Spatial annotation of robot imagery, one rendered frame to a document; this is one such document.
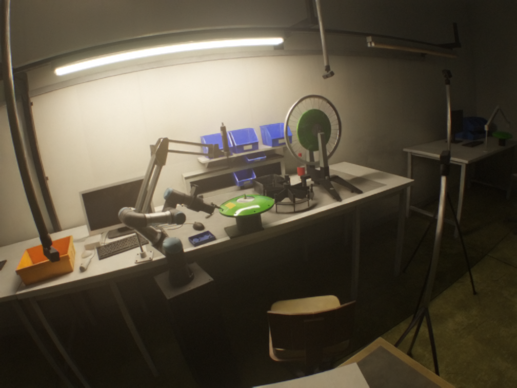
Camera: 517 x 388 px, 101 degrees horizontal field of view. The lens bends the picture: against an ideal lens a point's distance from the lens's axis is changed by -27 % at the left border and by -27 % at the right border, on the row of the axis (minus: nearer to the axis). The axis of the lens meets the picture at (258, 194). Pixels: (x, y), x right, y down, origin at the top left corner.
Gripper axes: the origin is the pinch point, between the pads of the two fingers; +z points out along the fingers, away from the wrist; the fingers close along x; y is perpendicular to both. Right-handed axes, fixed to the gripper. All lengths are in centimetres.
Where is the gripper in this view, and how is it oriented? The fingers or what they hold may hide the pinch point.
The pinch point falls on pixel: (222, 208)
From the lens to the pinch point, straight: 158.5
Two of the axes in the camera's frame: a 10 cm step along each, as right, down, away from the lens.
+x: 5.0, 2.1, -8.4
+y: -3.9, 9.2, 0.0
